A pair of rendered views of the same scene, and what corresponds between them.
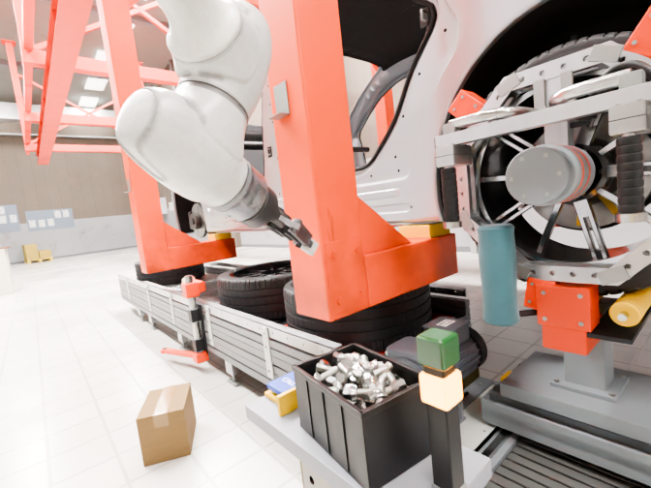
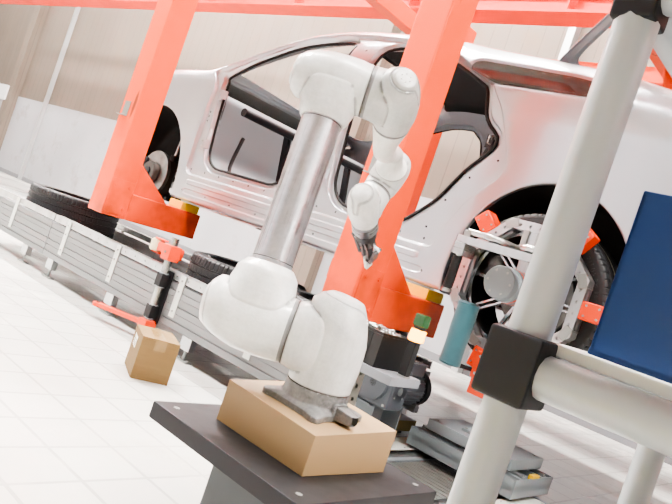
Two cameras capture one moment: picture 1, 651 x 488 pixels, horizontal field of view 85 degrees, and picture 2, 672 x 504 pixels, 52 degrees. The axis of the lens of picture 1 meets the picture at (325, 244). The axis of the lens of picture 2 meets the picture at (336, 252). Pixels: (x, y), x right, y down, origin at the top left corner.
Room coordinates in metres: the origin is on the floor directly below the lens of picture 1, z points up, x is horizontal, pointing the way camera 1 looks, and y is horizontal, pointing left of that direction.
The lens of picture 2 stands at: (-1.71, 0.56, 0.77)
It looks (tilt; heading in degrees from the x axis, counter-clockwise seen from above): 0 degrees down; 351
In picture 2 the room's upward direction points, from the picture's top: 19 degrees clockwise
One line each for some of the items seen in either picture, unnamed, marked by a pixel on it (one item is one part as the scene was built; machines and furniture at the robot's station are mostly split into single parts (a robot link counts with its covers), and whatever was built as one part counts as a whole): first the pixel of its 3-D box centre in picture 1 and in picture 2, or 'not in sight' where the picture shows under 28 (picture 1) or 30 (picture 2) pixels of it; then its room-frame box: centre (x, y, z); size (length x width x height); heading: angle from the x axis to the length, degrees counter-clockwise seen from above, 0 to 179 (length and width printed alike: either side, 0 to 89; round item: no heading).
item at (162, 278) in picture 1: (170, 268); (72, 211); (3.70, 1.65, 0.39); 0.66 x 0.66 x 0.24
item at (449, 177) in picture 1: (449, 196); (451, 272); (0.88, -0.32, 0.83); 0.04 x 0.04 x 0.16
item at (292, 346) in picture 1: (201, 317); (160, 285); (2.04, 0.77, 0.28); 2.47 x 0.09 x 0.22; 40
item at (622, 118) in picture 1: (632, 119); not in sight; (0.63, -0.56, 0.93); 0.09 x 0.05 x 0.05; 130
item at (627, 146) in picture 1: (630, 176); not in sight; (0.61, -0.54, 0.83); 0.04 x 0.04 x 0.16
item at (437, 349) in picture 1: (437, 349); (422, 320); (0.43, -0.13, 0.64); 0.04 x 0.04 x 0.04; 40
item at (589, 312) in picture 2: not in sight; (594, 314); (0.66, -0.81, 0.85); 0.09 x 0.08 x 0.07; 40
